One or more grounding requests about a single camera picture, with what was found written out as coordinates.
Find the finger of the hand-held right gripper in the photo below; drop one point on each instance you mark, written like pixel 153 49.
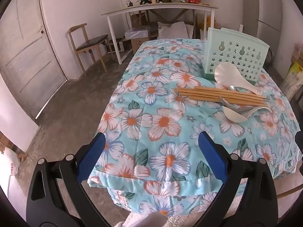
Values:
pixel 300 143

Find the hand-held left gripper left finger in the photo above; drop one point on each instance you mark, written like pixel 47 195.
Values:
pixel 92 156

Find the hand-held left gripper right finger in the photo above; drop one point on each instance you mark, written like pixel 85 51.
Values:
pixel 212 157

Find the white ceramic soup spoon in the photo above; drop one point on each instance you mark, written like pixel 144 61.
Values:
pixel 233 117

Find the bundle of wooden chopsticks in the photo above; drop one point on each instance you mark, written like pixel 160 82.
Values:
pixel 213 94

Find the white plastic rice paddle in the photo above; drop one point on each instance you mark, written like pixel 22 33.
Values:
pixel 224 72

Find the green perforated utensil holder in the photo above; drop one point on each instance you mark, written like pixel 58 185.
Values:
pixel 239 52

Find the yellow and white rice sack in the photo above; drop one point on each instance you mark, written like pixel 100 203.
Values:
pixel 293 78

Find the floral light blue blanket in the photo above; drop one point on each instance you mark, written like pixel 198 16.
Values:
pixel 156 113

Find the white woven sack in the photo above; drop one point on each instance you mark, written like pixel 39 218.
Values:
pixel 8 162

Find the large cardboard box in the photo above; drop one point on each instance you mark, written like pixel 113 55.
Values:
pixel 298 52

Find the small toaster oven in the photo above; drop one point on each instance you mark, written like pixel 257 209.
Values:
pixel 120 46

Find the wooden chair with dark seat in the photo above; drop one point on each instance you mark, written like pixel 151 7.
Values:
pixel 91 43

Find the white panelled door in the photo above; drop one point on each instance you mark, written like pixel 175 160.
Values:
pixel 26 52

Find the silver refrigerator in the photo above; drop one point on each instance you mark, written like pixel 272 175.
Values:
pixel 268 16

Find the white stuffed sack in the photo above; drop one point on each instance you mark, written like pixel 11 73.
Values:
pixel 171 29

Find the yellow plastic bag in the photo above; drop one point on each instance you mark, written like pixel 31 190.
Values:
pixel 208 22

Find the black charger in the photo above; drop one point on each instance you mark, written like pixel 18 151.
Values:
pixel 129 3

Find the white-framed table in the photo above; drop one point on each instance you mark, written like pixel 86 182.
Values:
pixel 161 6

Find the black handheld device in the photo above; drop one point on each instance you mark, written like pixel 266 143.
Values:
pixel 144 0

